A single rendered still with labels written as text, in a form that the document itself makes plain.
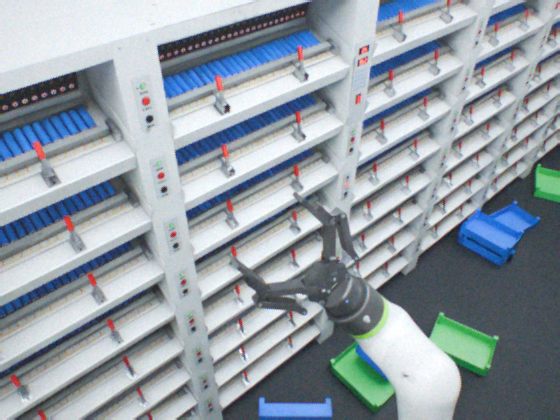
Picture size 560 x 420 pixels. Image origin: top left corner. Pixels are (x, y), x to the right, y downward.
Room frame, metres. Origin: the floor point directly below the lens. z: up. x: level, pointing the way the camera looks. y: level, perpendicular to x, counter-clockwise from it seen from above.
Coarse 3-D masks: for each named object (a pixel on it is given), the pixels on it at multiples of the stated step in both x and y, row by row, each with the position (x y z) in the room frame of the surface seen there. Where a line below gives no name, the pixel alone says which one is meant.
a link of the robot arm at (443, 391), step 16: (416, 336) 0.45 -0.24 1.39; (400, 352) 0.42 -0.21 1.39; (416, 352) 0.41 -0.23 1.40; (432, 352) 0.41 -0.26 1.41; (384, 368) 0.41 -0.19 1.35; (400, 368) 0.39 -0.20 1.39; (416, 368) 0.38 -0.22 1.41; (432, 368) 0.38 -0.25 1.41; (448, 368) 0.38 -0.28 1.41; (400, 384) 0.37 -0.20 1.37; (416, 384) 0.36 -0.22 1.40; (432, 384) 0.35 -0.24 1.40; (448, 384) 0.35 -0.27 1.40; (400, 400) 0.36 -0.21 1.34; (416, 400) 0.34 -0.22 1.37; (432, 400) 0.34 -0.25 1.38; (448, 400) 0.34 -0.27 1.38; (400, 416) 0.36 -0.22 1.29; (416, 416) 0.33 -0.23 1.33; (432, 416) 0.33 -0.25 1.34; (448, 416) 0.34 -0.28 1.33
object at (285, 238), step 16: (320, 192) 1.36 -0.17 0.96; (288, 224) 1.22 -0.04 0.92; (304, 224) 1.23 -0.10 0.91; (320, 224) 1.26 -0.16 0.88; (256, 240) 1.14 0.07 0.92; (272, 240) 1.15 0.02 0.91; (288, 240) 1.16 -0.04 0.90; (240, 256) 1.07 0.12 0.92; (256, 256) 1.08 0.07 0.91; (272, 256) 1.12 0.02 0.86; (208, 272) 1.00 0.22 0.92; (224, 272) 1.00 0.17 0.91; (208, 288) 0.94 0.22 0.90
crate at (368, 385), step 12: (348, 348) 1.24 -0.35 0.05; (336, 360) 1.19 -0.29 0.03; (348, 360) 1.21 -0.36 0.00; (360, 360) 1.21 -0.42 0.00; (336, 372) 1.13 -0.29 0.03; (348, 372) 1.14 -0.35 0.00; (360, 372) 1.14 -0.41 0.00; (372, 372) 1.14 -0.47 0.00; (348, 384) 1.07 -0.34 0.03; (360, 384) 1.08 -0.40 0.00; (372, 384) 1.08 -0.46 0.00; (384, 384) 1.08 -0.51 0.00; (360, 396) 1.01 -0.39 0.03; (372, 396) 1.02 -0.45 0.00; (384, 396) 1.02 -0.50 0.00; (372, 408) 0.95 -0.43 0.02
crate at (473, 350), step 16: (448, 320) 1.41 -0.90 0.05; (432, 336) 1.34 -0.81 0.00; (448, 336) 1.34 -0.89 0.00; (464, 336) 1.34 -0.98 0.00; (480, 336) 1.32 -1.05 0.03; (496, 336) 1.29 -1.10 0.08; (448, 352) 1.21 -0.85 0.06; (464, 352) 1.24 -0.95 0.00; (480, 352) 1.24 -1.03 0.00; (480, 368) 1.13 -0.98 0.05
